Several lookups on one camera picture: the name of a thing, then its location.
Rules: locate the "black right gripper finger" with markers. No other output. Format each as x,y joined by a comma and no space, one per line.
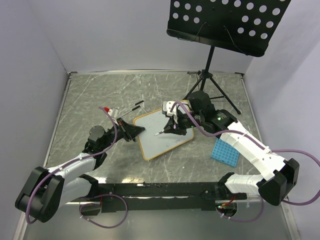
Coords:
178,131
170,126

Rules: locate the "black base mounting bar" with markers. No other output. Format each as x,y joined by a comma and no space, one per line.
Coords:
162,196

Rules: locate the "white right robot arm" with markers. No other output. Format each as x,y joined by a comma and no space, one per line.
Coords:
277,175

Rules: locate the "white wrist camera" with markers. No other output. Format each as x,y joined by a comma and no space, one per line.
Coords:
112,112
169,110

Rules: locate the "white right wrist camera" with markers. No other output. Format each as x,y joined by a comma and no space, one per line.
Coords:
169,110

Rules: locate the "blue studded building plate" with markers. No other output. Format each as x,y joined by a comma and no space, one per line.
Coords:
225,153

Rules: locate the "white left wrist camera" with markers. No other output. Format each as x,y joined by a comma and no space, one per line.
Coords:
112,112

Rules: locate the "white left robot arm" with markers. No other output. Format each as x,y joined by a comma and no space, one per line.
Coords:
47,189

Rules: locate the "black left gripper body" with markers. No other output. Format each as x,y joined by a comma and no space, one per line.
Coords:
121,133

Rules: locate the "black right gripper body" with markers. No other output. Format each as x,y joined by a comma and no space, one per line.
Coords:
184,121

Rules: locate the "wire whiteboard easel stand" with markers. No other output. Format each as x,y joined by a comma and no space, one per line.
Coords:
129,109

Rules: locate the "black music stand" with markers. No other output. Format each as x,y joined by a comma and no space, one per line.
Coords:
242,26

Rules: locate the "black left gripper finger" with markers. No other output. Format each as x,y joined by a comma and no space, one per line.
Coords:
131,135
128,126

